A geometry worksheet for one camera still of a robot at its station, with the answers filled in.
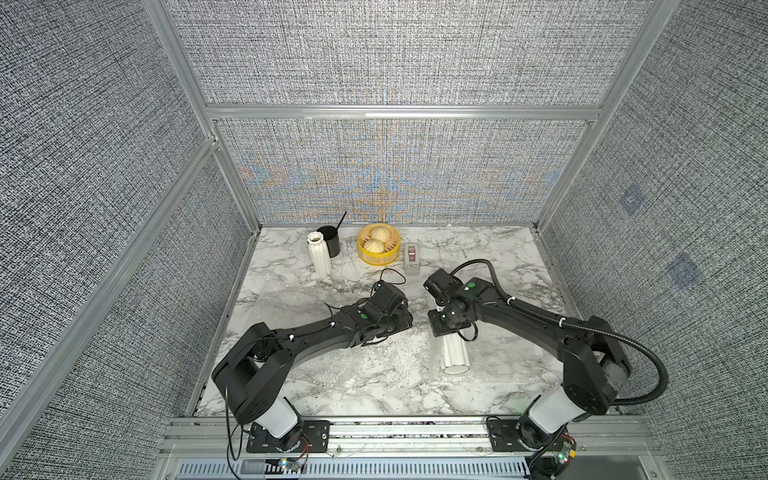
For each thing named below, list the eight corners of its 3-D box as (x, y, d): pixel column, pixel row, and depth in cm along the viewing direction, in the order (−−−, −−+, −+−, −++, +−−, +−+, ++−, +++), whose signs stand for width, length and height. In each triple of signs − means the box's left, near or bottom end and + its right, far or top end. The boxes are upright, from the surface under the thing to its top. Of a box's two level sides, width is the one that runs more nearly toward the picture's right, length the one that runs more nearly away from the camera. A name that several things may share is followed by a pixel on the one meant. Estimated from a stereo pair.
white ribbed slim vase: (314, 278, 106) (304, 246, 93) (317, 264, 110) (307, 231, 97) (330, 278, 106) (323, 246, 93) (332, 264, 110) (325, 231, 97)
